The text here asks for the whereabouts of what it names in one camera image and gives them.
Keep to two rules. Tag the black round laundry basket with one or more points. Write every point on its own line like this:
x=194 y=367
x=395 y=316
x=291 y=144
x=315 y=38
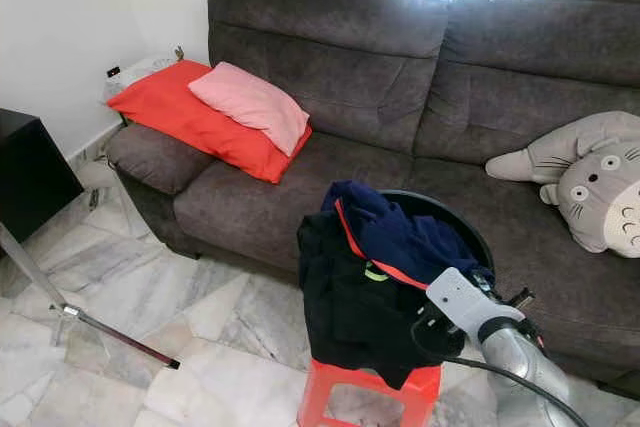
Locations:
x=450 y=215

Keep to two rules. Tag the black garment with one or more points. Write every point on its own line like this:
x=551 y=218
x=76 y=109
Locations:
x=350 y=322

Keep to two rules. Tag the grey Totoro plush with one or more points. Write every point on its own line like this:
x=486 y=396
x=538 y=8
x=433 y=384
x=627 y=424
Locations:
x=590 y=182

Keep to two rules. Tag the brown fabric sofa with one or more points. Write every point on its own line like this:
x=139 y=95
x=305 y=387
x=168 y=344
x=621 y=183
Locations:
x=340 y=67

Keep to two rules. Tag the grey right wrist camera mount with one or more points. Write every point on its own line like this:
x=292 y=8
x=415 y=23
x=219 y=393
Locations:
x=465 y=302

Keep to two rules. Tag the white side table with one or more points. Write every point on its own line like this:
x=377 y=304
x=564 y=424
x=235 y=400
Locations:
x=135 y=72

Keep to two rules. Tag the red plastic stool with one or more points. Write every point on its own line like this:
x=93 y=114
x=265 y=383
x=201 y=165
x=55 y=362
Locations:
x=325 y=387

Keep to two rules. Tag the pink pillow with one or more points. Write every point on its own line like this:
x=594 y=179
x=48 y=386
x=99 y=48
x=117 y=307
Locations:
x=250 y=105

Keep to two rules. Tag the red pillow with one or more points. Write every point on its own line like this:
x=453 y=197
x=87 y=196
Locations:
x=175 y=109

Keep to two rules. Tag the silver metal clothes rack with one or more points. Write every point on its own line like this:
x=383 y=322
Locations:
x=40 y=276

